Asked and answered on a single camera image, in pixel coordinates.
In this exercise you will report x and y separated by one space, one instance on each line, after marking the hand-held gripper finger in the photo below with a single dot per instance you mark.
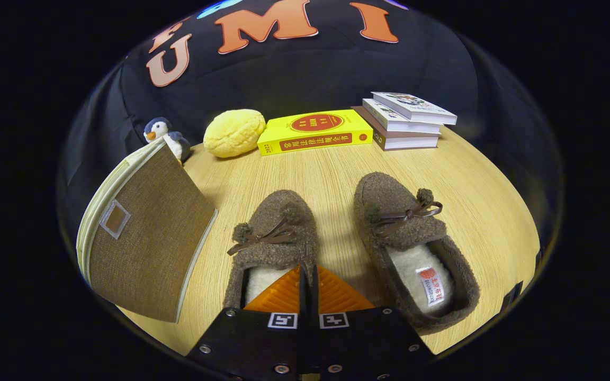
316 338
303 301

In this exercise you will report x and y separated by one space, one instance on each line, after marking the brown fuzzy slipper shoe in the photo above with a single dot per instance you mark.
389 206
273 222

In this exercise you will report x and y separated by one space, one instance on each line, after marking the brown fabric storage box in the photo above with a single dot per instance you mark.
146 248

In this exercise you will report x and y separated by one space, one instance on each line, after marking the yellow book with red circle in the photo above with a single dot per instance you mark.
315 132

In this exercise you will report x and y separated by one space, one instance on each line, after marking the yellow bun plush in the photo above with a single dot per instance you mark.
233 132

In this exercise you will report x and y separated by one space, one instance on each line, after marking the brown cover book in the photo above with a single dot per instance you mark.
405 142

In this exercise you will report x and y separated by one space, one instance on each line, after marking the white paperback book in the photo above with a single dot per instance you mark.
389 119

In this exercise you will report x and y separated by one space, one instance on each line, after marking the penguin plush toy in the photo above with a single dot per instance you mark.
159 129

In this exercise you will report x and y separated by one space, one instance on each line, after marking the white book with floral cover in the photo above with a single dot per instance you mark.
416 107

